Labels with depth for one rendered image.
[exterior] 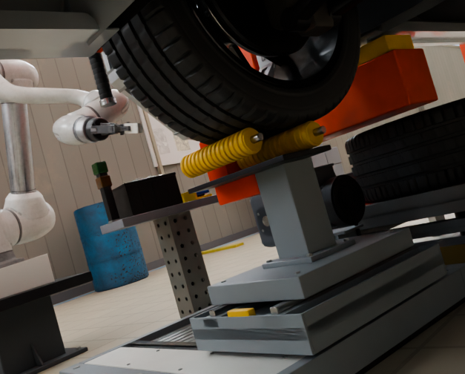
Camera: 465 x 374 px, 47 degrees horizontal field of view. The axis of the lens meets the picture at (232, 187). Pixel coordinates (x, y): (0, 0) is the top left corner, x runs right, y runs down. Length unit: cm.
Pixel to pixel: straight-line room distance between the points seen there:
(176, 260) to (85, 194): 354
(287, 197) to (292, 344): 34
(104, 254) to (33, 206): 247
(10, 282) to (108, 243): 266
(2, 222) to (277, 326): 149
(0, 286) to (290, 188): 129
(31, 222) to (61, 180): 302
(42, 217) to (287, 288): 153
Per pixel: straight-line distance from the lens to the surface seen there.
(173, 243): 193
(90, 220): 481
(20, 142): 237
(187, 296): 195
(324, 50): 139
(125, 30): 113
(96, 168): 187
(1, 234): 228
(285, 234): 124
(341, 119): 168
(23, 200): 237
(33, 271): 222
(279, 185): 121
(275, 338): 106
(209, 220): 641
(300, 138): 118
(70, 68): 585
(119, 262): 478
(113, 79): 129
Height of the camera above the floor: 38
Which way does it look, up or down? 2 degrees up
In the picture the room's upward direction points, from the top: 16 degrees counter-clockwise
